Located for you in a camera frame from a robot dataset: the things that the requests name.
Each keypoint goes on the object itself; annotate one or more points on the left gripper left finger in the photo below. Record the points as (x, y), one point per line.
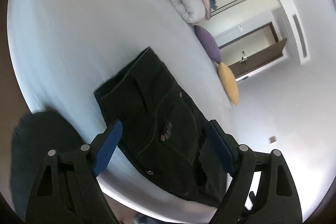
(66, 189)

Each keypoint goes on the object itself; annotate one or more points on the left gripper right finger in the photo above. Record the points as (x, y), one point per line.
(262, 189)

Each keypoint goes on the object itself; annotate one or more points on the black jeans pants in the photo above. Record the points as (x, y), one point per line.
(164, 133)

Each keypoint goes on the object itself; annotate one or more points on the yellow pillow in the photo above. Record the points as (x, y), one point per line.
(229, 83)

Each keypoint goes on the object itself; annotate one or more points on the brown wooden door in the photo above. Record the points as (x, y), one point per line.
(253, 50)

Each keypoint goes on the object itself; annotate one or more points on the purple pillow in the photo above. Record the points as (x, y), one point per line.
(208, 43)

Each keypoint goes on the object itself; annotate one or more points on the bed with white sheet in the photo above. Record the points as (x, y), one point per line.
(63, 50)

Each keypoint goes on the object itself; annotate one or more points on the folded blue denim garment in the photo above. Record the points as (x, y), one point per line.
(213, 5)

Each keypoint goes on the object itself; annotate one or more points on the wall socket near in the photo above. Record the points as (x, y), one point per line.
(272, 139)

